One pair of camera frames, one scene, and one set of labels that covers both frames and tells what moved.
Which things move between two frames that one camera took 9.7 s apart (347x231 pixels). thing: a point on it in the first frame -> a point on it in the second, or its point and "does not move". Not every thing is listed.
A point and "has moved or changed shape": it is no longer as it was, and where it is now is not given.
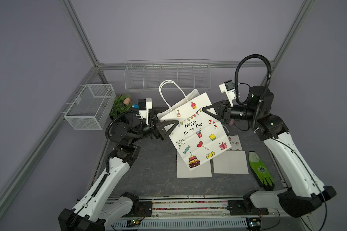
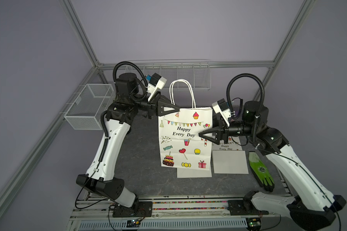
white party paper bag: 198,135 has moved or changed shape
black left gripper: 157,129 -> 156,106
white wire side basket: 91,109 does not move
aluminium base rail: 207,212 does not move
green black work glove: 260,171 does not move
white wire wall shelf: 193,74 does not move
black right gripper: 225,111 -> 221,133
